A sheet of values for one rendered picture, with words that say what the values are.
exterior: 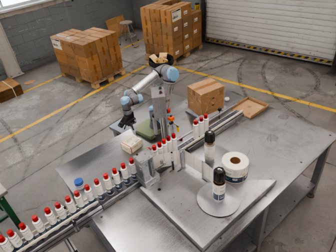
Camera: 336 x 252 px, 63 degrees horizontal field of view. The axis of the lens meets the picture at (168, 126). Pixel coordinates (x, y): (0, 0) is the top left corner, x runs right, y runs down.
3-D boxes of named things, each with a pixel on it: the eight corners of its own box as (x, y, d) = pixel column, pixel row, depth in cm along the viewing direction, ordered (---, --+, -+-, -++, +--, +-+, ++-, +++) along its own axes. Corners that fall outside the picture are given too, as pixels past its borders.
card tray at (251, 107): (250, 119, 280) (251, 116, 278) (230, 109, 297) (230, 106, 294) (268, 107, 294) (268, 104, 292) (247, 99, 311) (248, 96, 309)
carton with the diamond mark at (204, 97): (201, 117, 286) (200, 94, 270) (188, 107, 304) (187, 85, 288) (223, 107, 297) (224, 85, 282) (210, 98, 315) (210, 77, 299)
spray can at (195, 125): (196, 141, 252) (195, 122, 240) (192, 138, 255) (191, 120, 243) (200, 138, 254) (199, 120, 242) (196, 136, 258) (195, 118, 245)
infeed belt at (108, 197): (102, 208, 205) (101, 204, 202) (97, 201, 210) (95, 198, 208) (242, 116, 284) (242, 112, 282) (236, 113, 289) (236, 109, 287)
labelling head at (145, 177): (146, 188, 211) (141, 164, 195) (136, 179, 219) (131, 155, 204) (160, 179, 217) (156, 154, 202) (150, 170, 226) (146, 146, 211)
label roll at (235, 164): (253, 176, 212) (254, 162, 203) (232, 187, 205) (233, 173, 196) (235, 161, 226) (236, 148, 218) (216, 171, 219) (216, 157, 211)
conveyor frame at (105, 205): (103, 210, 204) (102, 205, 202) (96, 201, 211) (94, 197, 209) (243, 117, 284) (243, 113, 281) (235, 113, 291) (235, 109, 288)
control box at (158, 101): (154, 119, 214) (151, 98, 203) (153, 107, 228) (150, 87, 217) (167, 117, 214) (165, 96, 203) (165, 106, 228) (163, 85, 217)
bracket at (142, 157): (141, 164, 196) (141, 163, 195) (132, 157, 203) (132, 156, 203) (156, 155, 203) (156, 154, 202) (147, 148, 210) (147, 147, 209)
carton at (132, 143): (130, 154, 252) (129, 148, 248) (121, 149, 259) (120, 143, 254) (143, 145, 261) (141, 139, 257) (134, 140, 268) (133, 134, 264)
